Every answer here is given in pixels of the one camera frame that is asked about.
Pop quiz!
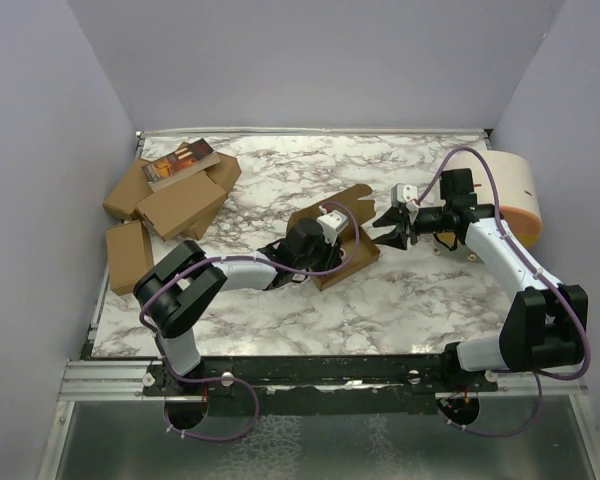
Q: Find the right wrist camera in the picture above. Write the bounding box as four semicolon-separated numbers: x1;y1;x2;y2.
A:
391;183;419;212

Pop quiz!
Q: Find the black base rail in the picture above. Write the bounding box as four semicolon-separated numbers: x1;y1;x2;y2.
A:
143;354;497;416

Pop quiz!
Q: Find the small cardboard box left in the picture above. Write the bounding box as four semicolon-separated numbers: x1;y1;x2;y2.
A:
106;221;154;296

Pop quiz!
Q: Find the large bottom cardboard box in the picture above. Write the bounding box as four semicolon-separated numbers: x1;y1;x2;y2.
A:
103;139;241;220

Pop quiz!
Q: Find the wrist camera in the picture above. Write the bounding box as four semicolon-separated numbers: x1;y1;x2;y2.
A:
391;183;419;212
316;210;349;245

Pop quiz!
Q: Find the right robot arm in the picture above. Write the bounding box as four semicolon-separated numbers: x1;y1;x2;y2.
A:
373;168;591;391

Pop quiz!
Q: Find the paperback book dark cover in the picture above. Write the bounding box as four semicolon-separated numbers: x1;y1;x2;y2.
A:
142;139;220;192

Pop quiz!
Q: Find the white round ceramic container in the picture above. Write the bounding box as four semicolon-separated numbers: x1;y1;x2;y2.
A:
443;150;543;249

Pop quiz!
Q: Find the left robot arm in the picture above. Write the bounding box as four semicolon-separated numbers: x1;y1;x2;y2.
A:
132;211;349;395

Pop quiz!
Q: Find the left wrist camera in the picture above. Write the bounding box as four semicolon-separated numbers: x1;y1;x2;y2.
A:
316;210;349;245

